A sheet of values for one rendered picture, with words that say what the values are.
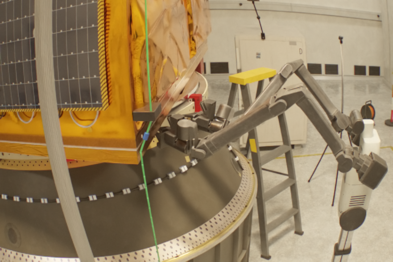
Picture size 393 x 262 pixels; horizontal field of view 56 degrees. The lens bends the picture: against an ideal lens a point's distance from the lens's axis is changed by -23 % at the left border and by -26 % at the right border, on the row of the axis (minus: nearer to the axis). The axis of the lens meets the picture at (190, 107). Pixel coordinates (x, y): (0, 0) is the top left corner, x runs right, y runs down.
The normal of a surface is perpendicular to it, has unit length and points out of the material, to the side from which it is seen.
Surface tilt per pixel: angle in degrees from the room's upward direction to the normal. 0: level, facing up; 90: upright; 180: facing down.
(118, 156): 90
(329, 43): 90
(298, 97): 99
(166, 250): 43
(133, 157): 90
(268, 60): 90
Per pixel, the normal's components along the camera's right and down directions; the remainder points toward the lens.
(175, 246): 0.39, -0.57
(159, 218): 0.54, -0.28
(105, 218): 0.36, -0.24
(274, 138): -0.12, 0.29
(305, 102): -0.11, 0.56
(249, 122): -0.34, 0.40
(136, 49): 0.58, 0.26
